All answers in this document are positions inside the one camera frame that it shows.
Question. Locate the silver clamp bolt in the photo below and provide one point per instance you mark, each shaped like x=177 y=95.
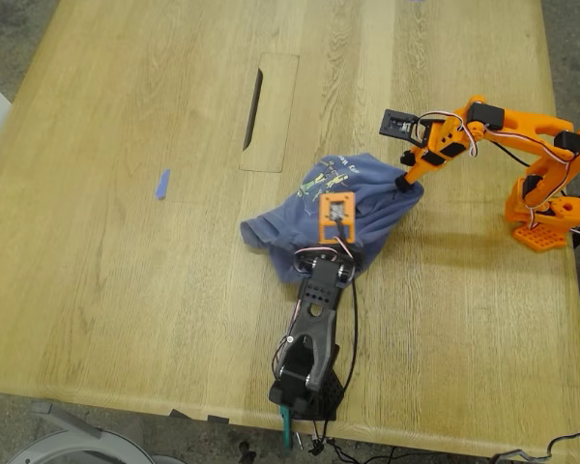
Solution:
x=298 y=441

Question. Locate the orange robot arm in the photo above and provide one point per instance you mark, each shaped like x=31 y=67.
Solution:
x=546 y=159

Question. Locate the blue T-shirt with print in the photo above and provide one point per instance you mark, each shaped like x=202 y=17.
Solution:
x=367 y=193

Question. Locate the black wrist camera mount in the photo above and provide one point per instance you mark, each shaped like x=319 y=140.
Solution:
x=401 y=126

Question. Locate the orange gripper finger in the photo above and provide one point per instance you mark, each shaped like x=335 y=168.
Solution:
x=410 y=157
x=406 y=180

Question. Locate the green table clamp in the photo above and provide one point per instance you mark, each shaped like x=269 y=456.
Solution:
x=286 y=427

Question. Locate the white grey chair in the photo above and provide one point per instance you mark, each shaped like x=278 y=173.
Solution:
x=77 y=444

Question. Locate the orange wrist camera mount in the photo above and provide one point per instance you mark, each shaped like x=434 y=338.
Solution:
x=337 y=217

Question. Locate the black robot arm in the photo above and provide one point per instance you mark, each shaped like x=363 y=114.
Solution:
x=314 y=328

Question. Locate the short blue tape piece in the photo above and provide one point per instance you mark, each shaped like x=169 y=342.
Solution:
x=163 y=184

